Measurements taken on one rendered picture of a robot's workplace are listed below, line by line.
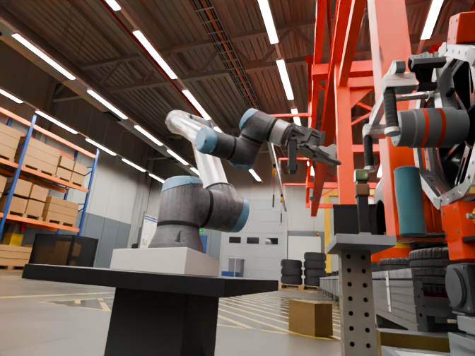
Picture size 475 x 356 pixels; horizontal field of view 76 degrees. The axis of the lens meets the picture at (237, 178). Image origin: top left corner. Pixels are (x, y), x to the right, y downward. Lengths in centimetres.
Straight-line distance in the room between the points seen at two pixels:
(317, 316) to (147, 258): 127
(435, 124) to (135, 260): 107
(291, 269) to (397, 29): 817
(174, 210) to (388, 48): 145
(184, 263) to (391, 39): 161
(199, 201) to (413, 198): 76
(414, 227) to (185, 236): 79
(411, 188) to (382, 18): 113
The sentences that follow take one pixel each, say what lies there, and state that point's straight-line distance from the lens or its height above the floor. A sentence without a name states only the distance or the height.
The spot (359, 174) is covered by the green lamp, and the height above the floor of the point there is 64.
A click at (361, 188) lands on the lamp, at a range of 103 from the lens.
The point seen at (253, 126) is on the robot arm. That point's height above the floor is 81.
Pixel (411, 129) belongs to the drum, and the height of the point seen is 82.
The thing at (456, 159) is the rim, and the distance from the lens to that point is 154.
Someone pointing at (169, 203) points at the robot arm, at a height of 53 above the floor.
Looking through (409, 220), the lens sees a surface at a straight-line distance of 125.
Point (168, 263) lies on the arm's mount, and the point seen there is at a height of 33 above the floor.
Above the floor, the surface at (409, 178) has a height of 69.
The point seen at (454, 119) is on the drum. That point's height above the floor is 85.
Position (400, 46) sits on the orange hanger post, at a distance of 198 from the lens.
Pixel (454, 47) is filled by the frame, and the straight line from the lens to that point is 127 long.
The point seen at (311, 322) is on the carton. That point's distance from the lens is 202.
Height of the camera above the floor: 31
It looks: 18 degrees up
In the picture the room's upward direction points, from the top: 4 degrees clockwise
